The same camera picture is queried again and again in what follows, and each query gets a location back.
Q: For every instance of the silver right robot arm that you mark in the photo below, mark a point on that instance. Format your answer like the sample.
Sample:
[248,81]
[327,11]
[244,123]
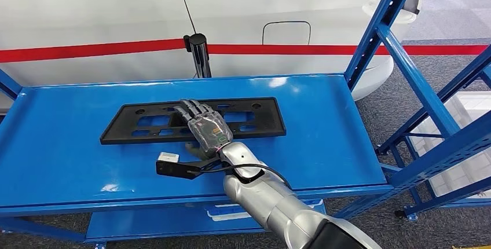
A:
[268,201]

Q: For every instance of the red barrier belt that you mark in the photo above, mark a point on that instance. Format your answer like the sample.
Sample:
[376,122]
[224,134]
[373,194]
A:
[76,52]
[307,49]

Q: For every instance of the black barrier post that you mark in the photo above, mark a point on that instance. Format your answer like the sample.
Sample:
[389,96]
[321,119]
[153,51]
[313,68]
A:
[199,55]

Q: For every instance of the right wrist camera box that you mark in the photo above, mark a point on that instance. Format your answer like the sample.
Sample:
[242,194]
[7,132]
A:
[174,168]

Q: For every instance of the black plastic license plate frame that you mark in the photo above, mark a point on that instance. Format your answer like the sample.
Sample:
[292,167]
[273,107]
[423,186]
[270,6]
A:
[122,128]

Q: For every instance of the white car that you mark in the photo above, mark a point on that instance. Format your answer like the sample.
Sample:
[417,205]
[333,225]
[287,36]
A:
[96,13]

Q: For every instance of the blue metal shelf rack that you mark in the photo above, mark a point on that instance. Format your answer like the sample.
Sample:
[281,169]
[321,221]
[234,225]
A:
[76,163]
[441,98]

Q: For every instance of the large white plastic crate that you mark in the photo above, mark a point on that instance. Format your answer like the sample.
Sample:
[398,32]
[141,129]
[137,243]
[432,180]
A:
[473,105]

